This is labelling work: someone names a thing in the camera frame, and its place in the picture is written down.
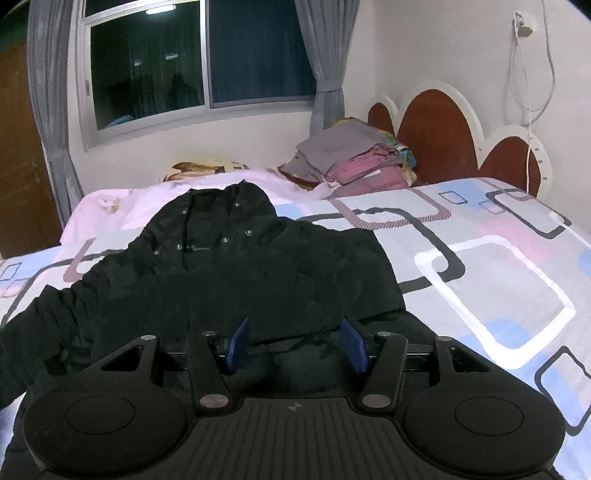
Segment black jacket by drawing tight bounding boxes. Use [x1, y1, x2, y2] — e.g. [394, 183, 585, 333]
[0, 181, 437, 480]

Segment light pink cloth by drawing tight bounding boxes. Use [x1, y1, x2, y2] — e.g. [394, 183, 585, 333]
[60, 168, 334, 246]

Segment pink folded clothes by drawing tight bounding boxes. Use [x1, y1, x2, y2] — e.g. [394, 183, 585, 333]
[324, 150, 413, 189]

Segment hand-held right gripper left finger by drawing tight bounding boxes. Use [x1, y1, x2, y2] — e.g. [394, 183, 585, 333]
[98, 316, 253, 415]

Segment grey curtain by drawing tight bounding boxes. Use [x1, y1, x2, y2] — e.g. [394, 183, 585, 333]
[294, 0, 357, 131]
[27, 0, 87, 219]

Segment pile of folded clothes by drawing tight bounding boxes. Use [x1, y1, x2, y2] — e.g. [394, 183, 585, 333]
[277, 119, 399, 188]

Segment brown scalloped headboard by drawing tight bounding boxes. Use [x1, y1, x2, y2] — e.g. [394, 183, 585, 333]
[366, 82, 553, 200]

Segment yellow printed pillow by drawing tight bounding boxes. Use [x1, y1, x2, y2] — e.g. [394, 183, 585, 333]
[163, 159, 251, 182]

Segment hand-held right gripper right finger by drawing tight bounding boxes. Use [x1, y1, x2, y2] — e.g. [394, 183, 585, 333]
[340, 318, 493, 414]

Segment white charging cable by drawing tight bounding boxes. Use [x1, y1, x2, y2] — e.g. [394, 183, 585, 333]
[508, 14, 574, 232]

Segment colourful printed cloth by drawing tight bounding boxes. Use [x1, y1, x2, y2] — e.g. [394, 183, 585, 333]
[333, 118, 419, 182]

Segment brown wooden door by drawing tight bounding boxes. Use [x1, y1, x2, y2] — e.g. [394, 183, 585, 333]
[0, 39, 64, 259]

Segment patterned bed sheet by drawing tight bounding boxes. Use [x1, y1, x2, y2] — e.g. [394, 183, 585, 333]
[0, 175, 591, 480]

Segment sliding glass window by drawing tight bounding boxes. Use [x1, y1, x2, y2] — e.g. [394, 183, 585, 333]
[76, 0, 320, 151]

